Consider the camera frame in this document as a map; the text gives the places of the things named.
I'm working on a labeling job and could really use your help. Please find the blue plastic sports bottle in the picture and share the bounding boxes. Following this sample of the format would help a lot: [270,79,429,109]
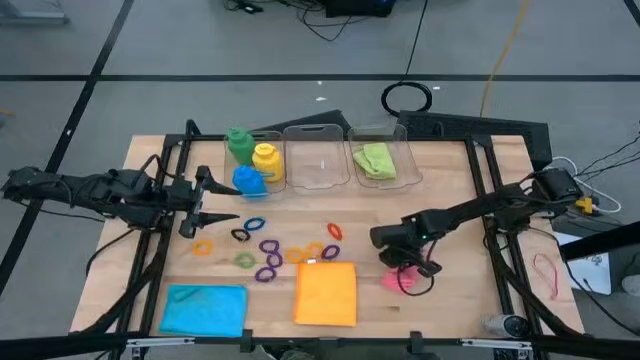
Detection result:
[232,164,278,201]

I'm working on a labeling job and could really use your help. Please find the black floor cables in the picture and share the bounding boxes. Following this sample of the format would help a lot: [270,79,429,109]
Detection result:
[221,0,369,43]

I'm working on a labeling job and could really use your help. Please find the black equipment box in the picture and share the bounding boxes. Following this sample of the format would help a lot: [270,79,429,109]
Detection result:
[323,0,397,19]

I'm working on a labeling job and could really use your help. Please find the white cylindrical camera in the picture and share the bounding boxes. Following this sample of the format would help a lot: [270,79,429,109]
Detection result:
[479,313,532,340]

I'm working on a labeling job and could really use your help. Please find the black metal table frame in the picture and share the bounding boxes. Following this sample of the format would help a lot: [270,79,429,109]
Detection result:
[0,118,640,360]

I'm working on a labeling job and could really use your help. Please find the green plastic sports bottle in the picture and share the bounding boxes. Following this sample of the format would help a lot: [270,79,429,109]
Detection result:
[224,127,257,166]

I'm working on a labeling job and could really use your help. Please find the clear plastic bin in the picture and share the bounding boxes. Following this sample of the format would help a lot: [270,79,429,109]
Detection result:
[283,123,351,191]
[223,130,288,202]
[346,123,424,191]

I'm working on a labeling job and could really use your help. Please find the black bar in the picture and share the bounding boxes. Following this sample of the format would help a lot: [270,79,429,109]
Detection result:
[558,219,640,262]

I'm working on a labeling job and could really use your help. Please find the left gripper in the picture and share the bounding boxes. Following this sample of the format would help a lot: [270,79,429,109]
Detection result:
[167,165,245,240]

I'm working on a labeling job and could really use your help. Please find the green microfibre cloth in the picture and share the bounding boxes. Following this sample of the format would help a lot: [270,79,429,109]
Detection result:
[352,142,399,181]

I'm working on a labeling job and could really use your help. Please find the white paper sheet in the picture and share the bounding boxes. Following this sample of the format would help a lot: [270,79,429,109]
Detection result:
[553,230,614,296]

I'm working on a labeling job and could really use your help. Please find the yellow plastic sports bottle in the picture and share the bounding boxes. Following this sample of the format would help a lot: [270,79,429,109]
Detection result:
[251,142,285,184]

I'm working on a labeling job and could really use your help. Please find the black coiled cable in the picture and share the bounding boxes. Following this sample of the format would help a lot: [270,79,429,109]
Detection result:
[380,0,434,119]

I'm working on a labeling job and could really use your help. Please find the pink microfibre cloth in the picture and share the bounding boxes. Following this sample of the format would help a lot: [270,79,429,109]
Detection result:
[380,266,426,295]

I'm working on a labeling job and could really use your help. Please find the grey metal base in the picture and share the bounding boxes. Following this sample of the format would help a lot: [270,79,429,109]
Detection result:
[0,0,70,25]

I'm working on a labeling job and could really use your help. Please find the orange microfibre cloth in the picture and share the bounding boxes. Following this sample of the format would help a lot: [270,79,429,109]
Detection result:
[292,261,359,328]

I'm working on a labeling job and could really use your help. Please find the large black angular panel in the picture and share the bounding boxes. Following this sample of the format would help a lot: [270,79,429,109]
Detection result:
[396,109,554,174]

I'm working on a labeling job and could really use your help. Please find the red rubber band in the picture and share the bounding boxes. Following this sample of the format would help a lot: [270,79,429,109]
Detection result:
[531,252,561,302]

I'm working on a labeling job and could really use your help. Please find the blue microfibre cloth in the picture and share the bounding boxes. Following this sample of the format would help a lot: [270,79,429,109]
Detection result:
[158,283,250,339]

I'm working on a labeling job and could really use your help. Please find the yellow hanging cable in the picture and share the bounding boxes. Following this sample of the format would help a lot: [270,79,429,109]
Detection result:
[478,0,532,119]

